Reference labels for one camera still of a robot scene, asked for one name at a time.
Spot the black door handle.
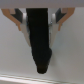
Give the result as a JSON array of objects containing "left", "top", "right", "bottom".
[{"left": 25, "top": 7, "right": 55, "bottom": 75}]

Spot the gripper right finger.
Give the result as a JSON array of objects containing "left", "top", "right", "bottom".
[{"left": 47, "top": 7, "right": 76, "bottom": 32}]

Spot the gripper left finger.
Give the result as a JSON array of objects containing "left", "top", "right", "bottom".
[{"left": 0, "top": 8, "right": 35, "bottom": 53}]

